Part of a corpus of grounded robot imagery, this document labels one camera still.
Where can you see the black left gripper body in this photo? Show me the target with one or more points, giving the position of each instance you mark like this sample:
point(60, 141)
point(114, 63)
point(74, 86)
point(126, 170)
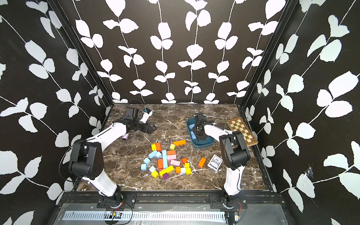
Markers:
point(139, 125)

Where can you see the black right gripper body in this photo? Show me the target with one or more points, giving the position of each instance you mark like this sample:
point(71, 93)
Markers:
point(197, 133)

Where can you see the light blue long block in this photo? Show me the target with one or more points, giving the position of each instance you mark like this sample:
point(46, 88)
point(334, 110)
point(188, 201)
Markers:
point(152, 154)

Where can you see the light blue corner block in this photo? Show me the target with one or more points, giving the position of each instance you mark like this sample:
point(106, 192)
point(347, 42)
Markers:
point(143, 167)

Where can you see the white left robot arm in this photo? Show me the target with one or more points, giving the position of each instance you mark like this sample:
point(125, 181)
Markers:
point(86, 159)

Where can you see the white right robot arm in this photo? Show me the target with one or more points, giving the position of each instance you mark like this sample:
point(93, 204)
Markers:
point(234, 152)

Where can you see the red upright block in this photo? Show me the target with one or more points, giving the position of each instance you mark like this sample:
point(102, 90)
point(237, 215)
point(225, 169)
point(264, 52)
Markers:
point(158, 147)

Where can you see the long orange block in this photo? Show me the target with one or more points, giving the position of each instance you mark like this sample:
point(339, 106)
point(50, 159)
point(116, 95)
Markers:
point(179, 143)

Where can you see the tall light blue block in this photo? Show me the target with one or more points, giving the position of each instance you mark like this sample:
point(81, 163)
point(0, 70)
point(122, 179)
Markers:
point(164, 157)

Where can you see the lime green block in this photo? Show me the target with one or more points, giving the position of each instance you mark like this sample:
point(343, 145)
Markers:
point(172, 147)

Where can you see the orange lone block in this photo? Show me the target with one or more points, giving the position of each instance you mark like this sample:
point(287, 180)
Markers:
point(202, 162)

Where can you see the red flat block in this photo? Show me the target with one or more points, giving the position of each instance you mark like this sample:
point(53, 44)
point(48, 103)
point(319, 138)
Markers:
point(171, 152)

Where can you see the blue playing card deck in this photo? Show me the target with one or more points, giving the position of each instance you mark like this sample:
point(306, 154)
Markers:
point(215, 163)

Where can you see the orange upright block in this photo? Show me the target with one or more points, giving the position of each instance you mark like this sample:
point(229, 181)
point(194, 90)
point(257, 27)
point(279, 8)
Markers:
point(160, 164)

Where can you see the wooden chessboard box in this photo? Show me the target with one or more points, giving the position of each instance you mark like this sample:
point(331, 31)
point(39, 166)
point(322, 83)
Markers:
point(238, 124)

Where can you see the pink block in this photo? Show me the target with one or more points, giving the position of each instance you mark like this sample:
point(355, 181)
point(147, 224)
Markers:
point(175, 163)

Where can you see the small yellow block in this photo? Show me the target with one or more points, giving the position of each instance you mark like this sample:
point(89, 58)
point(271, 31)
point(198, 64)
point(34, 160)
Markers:
point(155, 174)

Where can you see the long yellow block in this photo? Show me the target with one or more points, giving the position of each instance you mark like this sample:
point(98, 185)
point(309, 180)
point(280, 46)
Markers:
point(167, 170)

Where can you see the purple small block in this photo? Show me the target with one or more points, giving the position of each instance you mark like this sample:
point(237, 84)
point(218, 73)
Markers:
point(165, 176)

